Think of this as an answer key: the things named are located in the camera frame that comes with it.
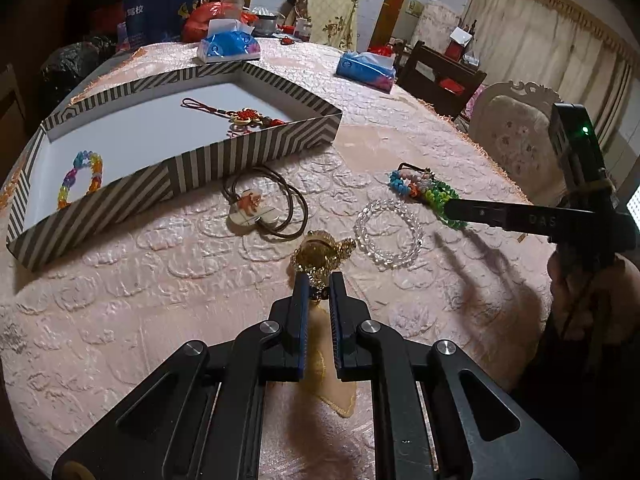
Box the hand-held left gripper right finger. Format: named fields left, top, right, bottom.
left=327, top=270, right=581, bottom=480

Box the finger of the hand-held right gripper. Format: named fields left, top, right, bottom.
left=444, top=197, right=558, bottom=241

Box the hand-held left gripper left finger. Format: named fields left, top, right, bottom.
left=52, top=272, right=311, bottom=480

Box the green bead bracelet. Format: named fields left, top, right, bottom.
left=416, top=179, right=469, bottom=229

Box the clear crystal bead bracelet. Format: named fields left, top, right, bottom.
left=354, top=199, right=425, bottom=267

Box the brown cord pendant necklace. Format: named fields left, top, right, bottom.
left=222, top=166, right=309, bottom=239

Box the striped cardboard box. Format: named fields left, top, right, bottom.
left=6, top=62, right=343, bottom=271

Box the person's right hand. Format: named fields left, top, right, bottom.
left=547, top=252, right=640, bottom=356

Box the white upholstered chair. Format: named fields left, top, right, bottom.
left=467, top=80, right=568, bottom=206

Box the pink embossed tablecloth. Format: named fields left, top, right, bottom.
left=0, top=37, right=566, bottom=480

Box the dark wooden chair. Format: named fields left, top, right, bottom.
left=397, top=40, right=488, bottom=121

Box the beige curtain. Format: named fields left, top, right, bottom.
left=450, top=0, right=640, bottom=161

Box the red Chinese knot ornament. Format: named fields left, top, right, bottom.
left=181, top=97, right=288, bottom=136

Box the blue tissue pack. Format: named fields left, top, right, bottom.
left=196, top=19, right=262, bottom=64
left=335, top=51, right=397, bottom=93

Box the yellow floral cloth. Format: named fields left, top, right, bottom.
left=290, top=0, right=360, bottom=53

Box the steel pot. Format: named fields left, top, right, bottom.
left=255, top=7, right=279, bottom=36

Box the red plastic bag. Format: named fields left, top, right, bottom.
left=182, top=1, right=251, bottom=43

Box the black garbage bag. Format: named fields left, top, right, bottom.
left=40, top=40, right=118, bottom=106

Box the dark blue paper bag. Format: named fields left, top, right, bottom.
left=122, top=0, right=203, bottom=51

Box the rainbow bead bracelet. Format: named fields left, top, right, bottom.
left=56, top=150, right=104, bottom=210

